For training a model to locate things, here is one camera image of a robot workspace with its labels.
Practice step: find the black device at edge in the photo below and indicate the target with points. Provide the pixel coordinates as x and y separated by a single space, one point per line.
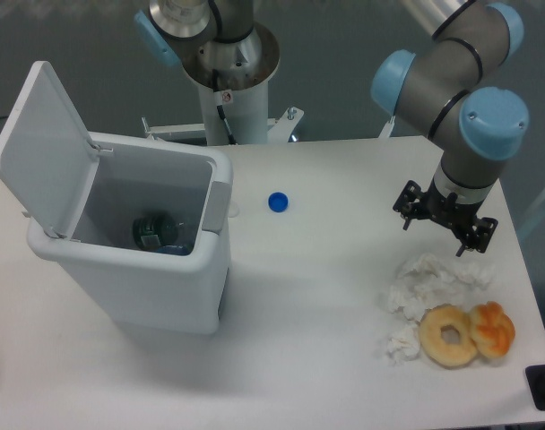
535 375

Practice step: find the white trash can lid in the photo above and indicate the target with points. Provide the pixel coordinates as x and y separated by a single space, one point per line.
48 159

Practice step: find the blue bottle cap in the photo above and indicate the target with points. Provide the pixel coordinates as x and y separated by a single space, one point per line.
278 202

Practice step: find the white bracket post right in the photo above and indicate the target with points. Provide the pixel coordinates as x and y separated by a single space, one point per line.
387 129

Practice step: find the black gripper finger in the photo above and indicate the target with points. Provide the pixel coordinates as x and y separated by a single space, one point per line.
475 235
412 204

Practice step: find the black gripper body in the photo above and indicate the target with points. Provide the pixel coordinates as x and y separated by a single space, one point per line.
447 211

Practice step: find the white trash can body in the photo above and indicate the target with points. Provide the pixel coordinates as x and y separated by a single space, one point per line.
139 178

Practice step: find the large crumpled white tissue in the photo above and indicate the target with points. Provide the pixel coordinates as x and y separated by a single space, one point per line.
427 281

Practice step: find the green plastic bottle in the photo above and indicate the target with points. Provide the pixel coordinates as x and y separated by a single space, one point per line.
162 232

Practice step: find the orange glazed twisted bun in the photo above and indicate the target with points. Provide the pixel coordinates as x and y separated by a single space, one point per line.
491 330

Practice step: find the small crumpled white tissue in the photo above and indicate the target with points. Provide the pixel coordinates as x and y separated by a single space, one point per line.
403 345

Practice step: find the plain ring donut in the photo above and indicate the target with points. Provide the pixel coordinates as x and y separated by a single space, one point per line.
446 338

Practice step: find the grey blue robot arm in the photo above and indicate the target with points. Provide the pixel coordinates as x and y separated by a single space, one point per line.
479 129

